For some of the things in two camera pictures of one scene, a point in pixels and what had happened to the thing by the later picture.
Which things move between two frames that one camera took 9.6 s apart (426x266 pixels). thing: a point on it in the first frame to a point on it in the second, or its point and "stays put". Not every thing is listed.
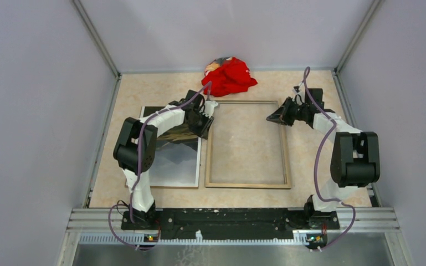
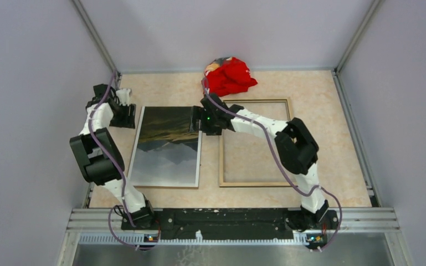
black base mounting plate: (229, 224) stays put
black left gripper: (203, 131) to (128, 121)
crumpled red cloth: (227, 76) stays put
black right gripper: (278, 116) to (200, 112)
